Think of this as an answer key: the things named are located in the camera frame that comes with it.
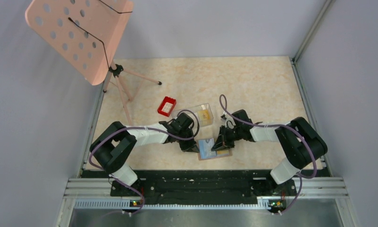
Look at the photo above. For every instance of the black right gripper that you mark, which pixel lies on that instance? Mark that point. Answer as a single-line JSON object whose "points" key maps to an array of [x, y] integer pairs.
{"points": [[223, 142]]}

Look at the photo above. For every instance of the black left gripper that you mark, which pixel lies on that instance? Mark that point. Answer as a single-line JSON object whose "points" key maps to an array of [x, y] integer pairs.
{"points": [[190, 147]]}

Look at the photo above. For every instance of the gold vip card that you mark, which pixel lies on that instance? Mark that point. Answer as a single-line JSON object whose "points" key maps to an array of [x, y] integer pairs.
{"points": [[204, 117], [223, 153]]}

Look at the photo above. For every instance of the silver VIP card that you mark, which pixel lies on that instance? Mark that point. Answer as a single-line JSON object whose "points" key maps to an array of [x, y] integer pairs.
{"points": [[205, 146]]}

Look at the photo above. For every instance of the clear acrylic card box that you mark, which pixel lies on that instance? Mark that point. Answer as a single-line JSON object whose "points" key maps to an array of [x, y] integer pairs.
{"points": [[192, 112]]}

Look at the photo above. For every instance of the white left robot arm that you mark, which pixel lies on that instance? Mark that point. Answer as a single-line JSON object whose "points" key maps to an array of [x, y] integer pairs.
{"points": [[112, 148]]}

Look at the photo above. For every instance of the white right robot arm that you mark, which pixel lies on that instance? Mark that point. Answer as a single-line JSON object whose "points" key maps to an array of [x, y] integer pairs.
{"points": [[300, 142]]}

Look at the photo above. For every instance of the red plastic box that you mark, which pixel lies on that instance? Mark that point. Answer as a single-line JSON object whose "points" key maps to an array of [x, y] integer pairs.
{"points": [[166, 107]]}

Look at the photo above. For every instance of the pink perforated music stand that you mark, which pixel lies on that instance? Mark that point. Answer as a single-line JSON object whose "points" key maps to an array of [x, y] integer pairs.
{"points": [[86, 33]]}

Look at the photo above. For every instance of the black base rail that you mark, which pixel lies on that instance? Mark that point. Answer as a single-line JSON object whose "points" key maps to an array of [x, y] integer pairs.
{"points": [[204, 187]]}

